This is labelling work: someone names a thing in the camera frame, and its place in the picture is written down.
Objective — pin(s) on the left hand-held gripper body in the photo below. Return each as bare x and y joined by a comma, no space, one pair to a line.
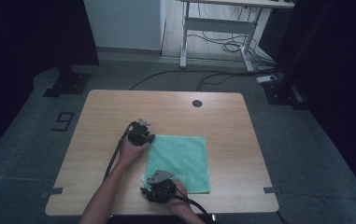
139,135

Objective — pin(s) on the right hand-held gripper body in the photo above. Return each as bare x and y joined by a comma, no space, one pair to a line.
161,191

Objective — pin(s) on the green cloth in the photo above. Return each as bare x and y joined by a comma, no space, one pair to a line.
182,158

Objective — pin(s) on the person's left hand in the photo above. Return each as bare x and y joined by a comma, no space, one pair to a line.
129,154

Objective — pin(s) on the person's right hand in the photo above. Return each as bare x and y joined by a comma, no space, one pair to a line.
182,203

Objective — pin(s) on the black tape floor mark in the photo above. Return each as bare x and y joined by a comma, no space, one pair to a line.
64,121

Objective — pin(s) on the black stand base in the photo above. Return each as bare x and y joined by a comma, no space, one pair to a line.
68,84
280,93

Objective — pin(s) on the grey tape strip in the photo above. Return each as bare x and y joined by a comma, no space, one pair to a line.
270,189
54,191

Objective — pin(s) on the white power strip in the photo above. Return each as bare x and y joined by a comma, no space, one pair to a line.
266,79

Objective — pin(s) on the dark curtain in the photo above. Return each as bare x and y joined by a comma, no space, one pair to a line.
337,77
17,62

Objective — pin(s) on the white metal desk frame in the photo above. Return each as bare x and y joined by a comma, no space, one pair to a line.
219,25

